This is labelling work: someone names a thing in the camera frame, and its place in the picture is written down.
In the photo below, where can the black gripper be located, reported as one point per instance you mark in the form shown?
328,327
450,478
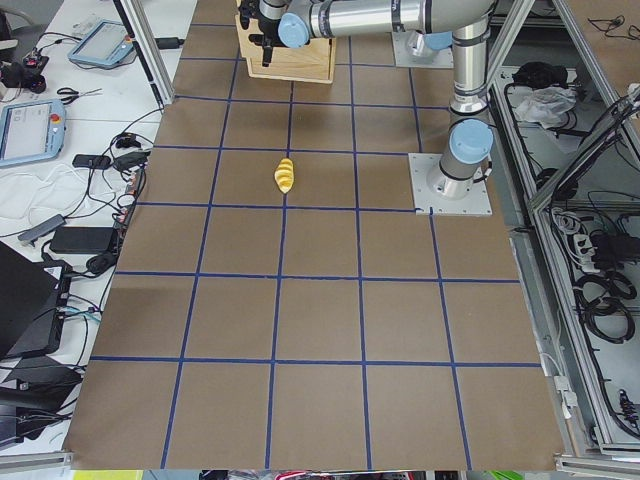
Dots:
267,28

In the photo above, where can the wooden drawer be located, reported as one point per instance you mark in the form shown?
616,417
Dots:
253,26

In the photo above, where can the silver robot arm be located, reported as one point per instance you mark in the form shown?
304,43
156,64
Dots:
421,45
470,139

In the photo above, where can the wooden drawer cabinet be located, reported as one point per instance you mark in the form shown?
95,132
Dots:
313,63

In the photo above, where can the toy bread loaf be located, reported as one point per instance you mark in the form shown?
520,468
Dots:
284,175

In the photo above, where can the blue teach pendant far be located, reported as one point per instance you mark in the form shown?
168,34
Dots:
106,46

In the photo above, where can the blue teach pendant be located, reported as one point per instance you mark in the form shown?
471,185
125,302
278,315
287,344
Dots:
32,132
106,46

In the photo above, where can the black scissors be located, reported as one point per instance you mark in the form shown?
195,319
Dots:
68,95

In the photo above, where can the blue teach pendant near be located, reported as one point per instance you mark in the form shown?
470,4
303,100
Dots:
32,132

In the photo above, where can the black power adapter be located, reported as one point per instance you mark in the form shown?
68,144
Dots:
82,240

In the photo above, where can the white crumpled cloth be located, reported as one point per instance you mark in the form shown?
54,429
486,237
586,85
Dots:
547,106

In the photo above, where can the black laptop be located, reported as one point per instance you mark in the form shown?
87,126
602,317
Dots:
32,297

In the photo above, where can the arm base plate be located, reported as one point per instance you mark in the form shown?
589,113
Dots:
436,194
440,60

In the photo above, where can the aluminium frame post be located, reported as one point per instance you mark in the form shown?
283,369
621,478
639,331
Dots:
134,19

